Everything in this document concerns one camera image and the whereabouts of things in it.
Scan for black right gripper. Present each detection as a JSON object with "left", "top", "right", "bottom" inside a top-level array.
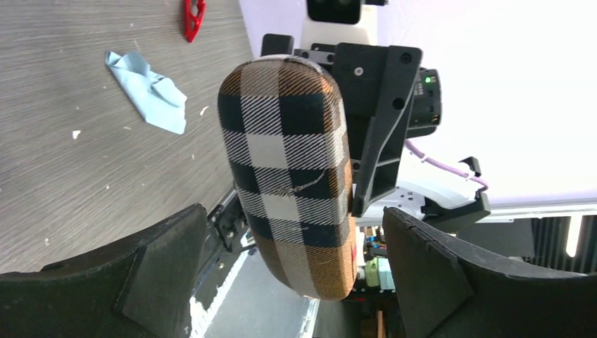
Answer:
[{"left": 260, "top": 33, "right": 423, "bottom": 217}]

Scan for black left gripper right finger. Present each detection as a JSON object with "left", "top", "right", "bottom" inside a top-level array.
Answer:
[{"left": 382, "top": 208, "right": 596, "bottom": 337}]

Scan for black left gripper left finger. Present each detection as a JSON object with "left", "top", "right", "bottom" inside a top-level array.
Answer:
[{"left": 1, "top": 204, "right": 208, "bottom": 337}]

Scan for light blue cleaning cloth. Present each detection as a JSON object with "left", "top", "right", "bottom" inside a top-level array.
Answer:
[{"left": 105, "top": 51, "right": 187, "bottom": 135}]

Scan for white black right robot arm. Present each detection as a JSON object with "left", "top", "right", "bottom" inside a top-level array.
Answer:
[{"left": 260, "top": 33, "right": 490, "bottom": 232}]

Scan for red sunglasses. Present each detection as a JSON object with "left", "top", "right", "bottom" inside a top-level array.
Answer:
[{"left": 184, "top": 0, "right": 206, "bottom": 43}]

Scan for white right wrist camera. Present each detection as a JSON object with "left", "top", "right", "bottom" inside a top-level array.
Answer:
[{"left": 299, "top": 0, "right": 387, "bottom": 49}]

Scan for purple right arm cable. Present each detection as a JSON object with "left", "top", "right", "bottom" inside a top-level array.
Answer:
[{"left": 403, "top": 139, "right": 490, "bottom": 192}]

